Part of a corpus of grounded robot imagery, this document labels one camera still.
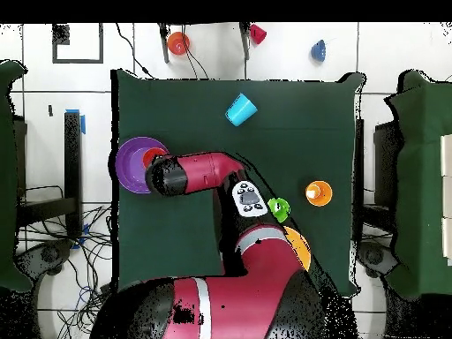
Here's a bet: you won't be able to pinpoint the light blue cup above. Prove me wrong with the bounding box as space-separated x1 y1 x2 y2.
224 92 259 127

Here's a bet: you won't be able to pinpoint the orange cup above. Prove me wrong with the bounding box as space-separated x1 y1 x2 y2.
141 147 170 170

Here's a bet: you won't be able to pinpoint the purple bowl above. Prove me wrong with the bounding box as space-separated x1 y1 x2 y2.
115 136 170 195

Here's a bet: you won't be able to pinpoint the orange bowl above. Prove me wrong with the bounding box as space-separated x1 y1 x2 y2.
166 31 192 57

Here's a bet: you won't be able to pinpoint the blue bowl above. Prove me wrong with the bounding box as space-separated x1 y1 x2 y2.
310 38 328 64

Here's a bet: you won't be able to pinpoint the green cup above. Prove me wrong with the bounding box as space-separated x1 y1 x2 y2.
267 197 291 224

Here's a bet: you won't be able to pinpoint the dark green tablecloth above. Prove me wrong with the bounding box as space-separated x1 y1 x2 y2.
110 68 366 298

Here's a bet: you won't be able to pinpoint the large yellow bowl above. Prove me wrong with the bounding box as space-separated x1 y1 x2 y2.
282 225 313 272

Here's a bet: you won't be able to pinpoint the yellow cup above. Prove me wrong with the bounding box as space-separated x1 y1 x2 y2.
305 180 334 207

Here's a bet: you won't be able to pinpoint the thin black bar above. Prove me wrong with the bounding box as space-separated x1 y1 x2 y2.
354 117 365 245

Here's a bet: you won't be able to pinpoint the black stand leg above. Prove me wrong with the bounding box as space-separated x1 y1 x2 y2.
158 23 171 64
238 22 252 61

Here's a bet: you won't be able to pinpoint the long black beam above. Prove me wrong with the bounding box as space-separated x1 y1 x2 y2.
64 110 83 239

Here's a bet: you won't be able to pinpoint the red cup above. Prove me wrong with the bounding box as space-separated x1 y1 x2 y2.
249 23 268 46

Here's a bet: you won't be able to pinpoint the gray black machine base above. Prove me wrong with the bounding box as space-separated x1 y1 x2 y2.
15 238 75 280
356 239 400 280

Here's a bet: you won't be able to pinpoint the short black beam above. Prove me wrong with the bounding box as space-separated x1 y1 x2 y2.
17 196 77 227

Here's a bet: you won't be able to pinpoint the green cloth side table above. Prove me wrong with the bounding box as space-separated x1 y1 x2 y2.
0 59 33 294
384 70 452 301

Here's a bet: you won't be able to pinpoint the white boxes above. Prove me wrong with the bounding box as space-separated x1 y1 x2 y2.
439 133 452 266

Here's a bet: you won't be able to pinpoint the thin black cable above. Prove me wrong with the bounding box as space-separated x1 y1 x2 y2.
181 24 210 80
115 23 154 79

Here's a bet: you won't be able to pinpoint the black square frame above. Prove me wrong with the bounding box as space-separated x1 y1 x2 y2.
51 23 104 64

